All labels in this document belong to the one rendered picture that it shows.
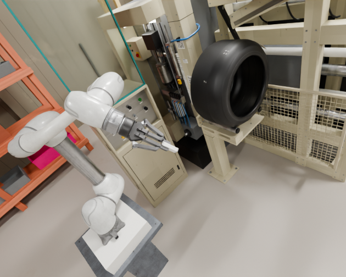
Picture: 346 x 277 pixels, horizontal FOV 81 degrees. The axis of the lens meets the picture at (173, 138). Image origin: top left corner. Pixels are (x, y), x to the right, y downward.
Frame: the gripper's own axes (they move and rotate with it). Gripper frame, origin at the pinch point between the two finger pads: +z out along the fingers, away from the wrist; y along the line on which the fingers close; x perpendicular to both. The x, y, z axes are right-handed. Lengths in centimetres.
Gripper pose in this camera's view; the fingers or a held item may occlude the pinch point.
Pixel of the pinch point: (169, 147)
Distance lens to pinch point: 81.1
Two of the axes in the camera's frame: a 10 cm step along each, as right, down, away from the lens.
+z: 8.9, 4.2, 1.8
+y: 3.4, -8.7, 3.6
